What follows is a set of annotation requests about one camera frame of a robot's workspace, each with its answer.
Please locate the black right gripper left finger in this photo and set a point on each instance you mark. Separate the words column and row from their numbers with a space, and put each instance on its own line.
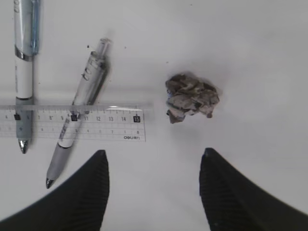
column 78, row 204

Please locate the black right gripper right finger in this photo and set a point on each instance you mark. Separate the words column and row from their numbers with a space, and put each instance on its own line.
column 234, row 203

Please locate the grey paper ball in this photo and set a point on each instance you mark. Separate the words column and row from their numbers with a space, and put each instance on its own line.
column 189, row 95

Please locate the clear pen grey grip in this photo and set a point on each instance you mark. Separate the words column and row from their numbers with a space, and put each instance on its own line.
column 91, row 83

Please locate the white pen blue clip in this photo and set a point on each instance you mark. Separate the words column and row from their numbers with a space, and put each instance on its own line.
column 26, row 38

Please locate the transparent plastic ruler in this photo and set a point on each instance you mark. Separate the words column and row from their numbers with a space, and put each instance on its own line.
column 102, row 122

